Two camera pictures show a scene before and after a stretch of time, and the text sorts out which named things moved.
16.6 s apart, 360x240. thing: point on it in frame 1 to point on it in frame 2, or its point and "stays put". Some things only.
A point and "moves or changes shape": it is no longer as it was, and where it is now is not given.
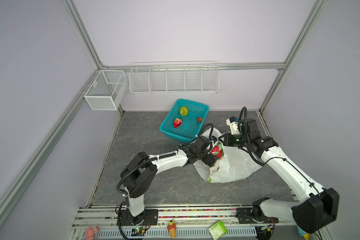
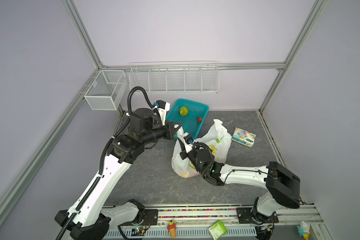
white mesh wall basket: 107,90 stays put
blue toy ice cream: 306,235 stays put
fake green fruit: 183,111 stays put
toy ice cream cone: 172,228 stays put
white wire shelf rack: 174,77 stays put
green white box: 218,230 stays put
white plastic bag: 236,164 moves or changes shape
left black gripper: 211,159 to 171,131
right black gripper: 226,142 to 185,154
